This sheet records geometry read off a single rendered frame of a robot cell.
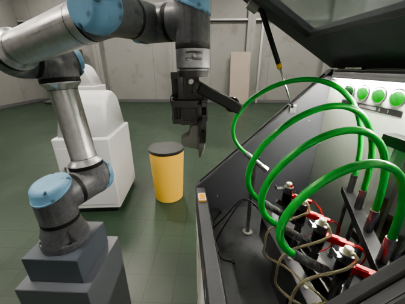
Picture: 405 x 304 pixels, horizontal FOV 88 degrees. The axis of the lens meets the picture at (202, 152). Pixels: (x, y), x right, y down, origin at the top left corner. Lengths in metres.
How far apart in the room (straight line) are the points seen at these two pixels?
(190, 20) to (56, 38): 0.26
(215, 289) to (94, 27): 0.60
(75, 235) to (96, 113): 1.56
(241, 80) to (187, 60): 8.77
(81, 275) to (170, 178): 1.61
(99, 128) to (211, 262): 1.81
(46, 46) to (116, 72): 9.79
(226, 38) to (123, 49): 4.23
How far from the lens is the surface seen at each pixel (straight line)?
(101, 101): 2.27
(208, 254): 0.68
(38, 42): 0.58
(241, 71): 9.27
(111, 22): 0.43
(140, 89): 10.03
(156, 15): 0.52
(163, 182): 2.36
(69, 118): 0.81
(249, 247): 0.88
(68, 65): 0.80
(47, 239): 0.86
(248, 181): 0.52
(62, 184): 0.78
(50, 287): 0.94
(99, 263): 0.94
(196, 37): 0.48
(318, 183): 0.38
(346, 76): 0.90
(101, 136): 2.23
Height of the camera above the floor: 1.46
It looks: 22 degrees down
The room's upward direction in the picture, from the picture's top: straight up
